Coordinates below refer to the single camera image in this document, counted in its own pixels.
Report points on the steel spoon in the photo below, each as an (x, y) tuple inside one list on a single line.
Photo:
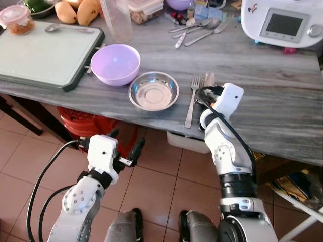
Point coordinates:
[(209, 78), (212, 23), (53, 27)]

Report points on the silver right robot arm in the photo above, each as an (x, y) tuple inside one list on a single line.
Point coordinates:
[(229, 151)]

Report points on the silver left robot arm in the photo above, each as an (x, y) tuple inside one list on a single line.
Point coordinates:
[(81, 201)]

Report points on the long steel fork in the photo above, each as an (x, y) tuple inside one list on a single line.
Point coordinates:
[(192, 103)]

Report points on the white plastic tub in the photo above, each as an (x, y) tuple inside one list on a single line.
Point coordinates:
[(186, 142)]

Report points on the short steel fork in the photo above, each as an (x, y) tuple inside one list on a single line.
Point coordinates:
[(202, 38)]

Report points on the stainless steel bowl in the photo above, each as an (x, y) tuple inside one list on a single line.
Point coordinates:
[(154, 92)]

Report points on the purple plastic bowl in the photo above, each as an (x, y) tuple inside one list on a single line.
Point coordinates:
[(115, 64)]

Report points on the blue packet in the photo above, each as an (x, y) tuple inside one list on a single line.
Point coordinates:
[(207, 10)]

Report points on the dark wooden table leg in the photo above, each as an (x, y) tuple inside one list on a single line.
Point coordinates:
[(30, 113)]

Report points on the small pink object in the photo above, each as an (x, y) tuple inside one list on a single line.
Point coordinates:
[(289, 51)]

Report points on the small purple bowl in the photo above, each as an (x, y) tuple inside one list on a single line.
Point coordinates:
[(179, 4)]

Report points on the grey robot right leg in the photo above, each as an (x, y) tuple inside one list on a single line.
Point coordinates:
[(199, 227)]

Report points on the white kitchen appliance with screen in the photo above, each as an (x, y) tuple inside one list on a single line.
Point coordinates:
[(282, 22)]

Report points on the pale green cutting board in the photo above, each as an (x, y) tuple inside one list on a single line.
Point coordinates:
[(45, 55)]

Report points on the clear box with food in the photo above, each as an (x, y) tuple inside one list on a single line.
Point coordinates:
[(145, 11)]

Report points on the clear plastic pitcher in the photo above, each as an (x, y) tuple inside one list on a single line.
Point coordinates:
[(116, 20)]

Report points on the yellow and blue bag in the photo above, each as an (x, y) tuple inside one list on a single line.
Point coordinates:
[(295, 184)]

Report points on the yellow mango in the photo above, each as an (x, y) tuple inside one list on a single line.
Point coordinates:
[(65, 12), (88, 12)]

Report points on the bowl with green vegetable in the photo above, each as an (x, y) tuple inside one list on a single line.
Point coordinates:
[(38, 6)]

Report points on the pink-lidded food container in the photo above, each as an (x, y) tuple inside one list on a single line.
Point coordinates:
[(16, 19)]

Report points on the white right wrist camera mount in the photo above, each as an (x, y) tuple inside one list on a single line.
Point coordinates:
[(229, 98)]

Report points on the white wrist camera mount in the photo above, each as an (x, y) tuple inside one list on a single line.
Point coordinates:
[(102, 151), (229, 98)]

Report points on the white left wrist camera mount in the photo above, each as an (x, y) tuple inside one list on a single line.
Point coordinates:
[(102, 151)]

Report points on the white metal rack frame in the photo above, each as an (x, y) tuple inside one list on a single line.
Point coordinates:
[(303, 222)]

